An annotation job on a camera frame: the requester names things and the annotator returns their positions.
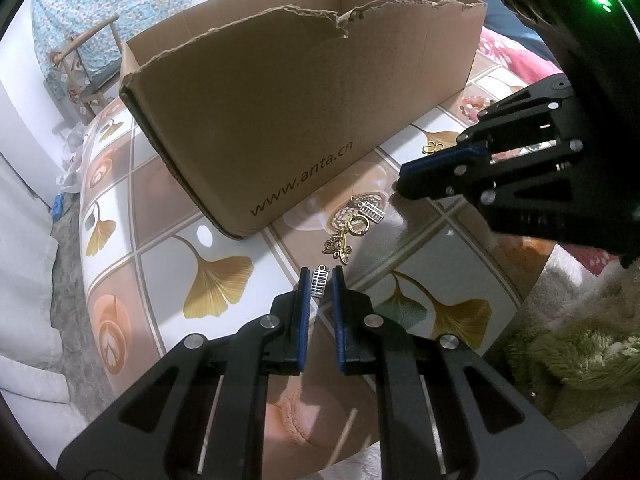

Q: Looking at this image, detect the gold charm earring cluster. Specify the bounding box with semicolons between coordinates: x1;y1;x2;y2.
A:
322;192;386;266

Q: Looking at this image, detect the silver abacus charm earring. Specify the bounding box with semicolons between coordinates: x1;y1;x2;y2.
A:
310;264;330;299

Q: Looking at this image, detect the pink floral bedding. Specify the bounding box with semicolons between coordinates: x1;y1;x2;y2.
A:
478;0;562;84

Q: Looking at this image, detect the floral patterned tablecloth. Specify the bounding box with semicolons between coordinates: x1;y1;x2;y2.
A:
74;49;561;470

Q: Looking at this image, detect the white green fluffy blanket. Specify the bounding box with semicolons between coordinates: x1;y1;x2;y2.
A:
485;247;639;466

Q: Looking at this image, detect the brown cardboard box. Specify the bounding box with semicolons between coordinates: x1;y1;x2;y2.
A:
119;0;486;238

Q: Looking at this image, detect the wooden chair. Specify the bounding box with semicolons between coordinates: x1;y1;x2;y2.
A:
49;14;122;119

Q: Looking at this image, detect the blue floral fabric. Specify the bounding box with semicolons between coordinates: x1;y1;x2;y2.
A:
31;0;212;101

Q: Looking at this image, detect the pink orange bead bracelet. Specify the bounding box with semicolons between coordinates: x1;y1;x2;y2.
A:
458;94;497;122

